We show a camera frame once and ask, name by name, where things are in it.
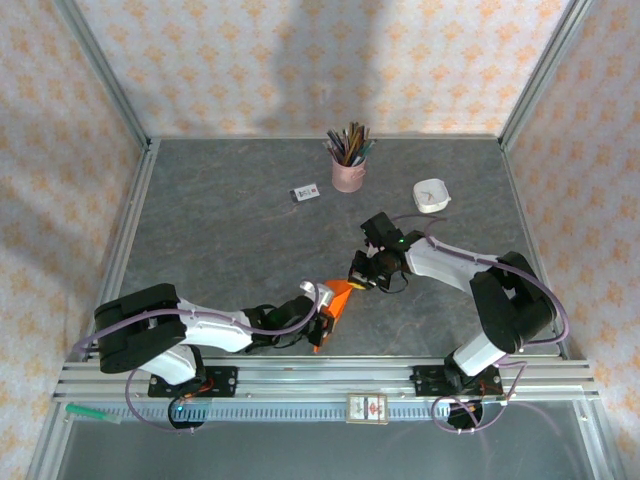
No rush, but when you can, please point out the grey slotted cable duct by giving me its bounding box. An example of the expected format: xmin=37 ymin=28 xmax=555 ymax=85
xmin=107 ymin=401 xmax=454 ymax=422

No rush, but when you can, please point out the grey pencil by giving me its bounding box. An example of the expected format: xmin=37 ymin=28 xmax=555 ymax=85
xmin=326 ymin=128 xmax=349 ymax=162

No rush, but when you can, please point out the left arm's purple cable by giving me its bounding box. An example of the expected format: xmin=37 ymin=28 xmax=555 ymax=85
xmin=72 ymin=294 xmax=321 ymax=435

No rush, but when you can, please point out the label on front rail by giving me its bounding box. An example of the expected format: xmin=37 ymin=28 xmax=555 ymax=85
xmin=346 ymin=393 xmax=391 ymax=426

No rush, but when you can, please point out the thin aluminium frame rail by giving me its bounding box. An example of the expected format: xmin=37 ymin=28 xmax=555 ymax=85
xmin=149 ymin=132 xmax=504 ymax=142

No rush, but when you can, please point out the aluminium side rail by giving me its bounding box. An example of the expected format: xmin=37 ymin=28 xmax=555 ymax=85
xmin=498 ymin=138 xmax=571 ymax=362
xmin=62 ymin=138 xmax=162 ymax=364

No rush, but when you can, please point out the black round cable port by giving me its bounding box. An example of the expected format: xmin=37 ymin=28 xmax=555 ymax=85
xmin=167 ymin=399 xmax=207 ymax=435
xmin=446 ymin=401 xmax=486 ymax=435

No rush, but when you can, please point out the white square clock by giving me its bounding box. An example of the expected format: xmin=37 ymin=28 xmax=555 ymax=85
xmin=412 ymin=178 xmax=453 ymax=215

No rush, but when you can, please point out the pink pencil cup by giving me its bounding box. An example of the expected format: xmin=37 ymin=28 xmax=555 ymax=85
xmin=331 ymin=152 xmax=367 ymax=193

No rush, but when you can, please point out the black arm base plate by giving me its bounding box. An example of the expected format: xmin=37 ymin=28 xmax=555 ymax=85
xmin=147 ymin=366 xmax=239 ymax=400
xmin=410 ymin=363 xmax=503 ymax=399

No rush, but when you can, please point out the aluminium frame post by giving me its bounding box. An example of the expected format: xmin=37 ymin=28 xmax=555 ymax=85
xmin=52 ymin=0 xmax=151 ymax=151
xmin=497 ymin=0 xmax=599 ymax=151

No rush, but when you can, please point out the wide aluminium base rail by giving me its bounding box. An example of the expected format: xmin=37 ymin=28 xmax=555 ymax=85
xmin=52 ymin=355 xmax=599 ymax=401

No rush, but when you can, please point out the right arm's purple cable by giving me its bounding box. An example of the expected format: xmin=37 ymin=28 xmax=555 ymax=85
xmin=387 ymin=213 xmax=571 ymax=435

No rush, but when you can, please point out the teal pencil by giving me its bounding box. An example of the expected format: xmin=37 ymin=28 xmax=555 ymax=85
xmin=355 ymin=138 xmax=379 ymax=165

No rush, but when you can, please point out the arm's purple cable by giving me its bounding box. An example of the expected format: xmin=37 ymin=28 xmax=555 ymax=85
xmin=387 ymin=213 xmax=571 ymax=435
xmin=72 ymin=294 xmax=321 ymax=435

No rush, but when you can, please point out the green pen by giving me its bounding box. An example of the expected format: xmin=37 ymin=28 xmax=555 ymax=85
xmin=64 ymin=403 xmax=124 ymax=427

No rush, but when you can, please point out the orange square paper sheet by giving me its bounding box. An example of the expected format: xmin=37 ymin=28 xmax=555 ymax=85
xmin=312 ymin=278 xmax=357 ymax=355

